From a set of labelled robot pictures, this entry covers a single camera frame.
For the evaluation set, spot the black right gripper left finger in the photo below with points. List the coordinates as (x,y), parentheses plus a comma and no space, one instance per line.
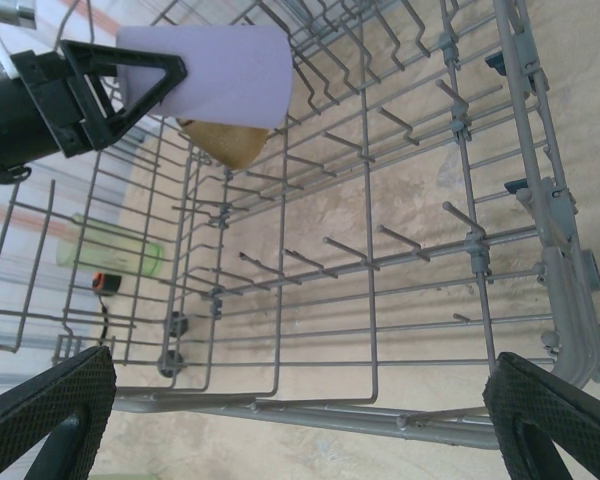
(40,415)

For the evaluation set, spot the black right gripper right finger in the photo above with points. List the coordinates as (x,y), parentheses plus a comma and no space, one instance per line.
(540,410)

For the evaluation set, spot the transparent green glass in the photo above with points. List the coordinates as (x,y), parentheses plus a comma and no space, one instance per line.
(110,245)

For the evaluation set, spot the amber textured plastic cup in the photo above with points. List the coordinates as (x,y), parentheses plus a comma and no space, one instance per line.
(230,145)

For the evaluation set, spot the orange black tape measure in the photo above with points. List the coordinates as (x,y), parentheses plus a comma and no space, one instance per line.
(105,282)

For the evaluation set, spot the lavender plastic cup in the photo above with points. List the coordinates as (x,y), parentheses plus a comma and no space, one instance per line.
(230,75)

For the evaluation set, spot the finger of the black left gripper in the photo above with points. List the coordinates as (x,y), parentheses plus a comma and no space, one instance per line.
(172,70)

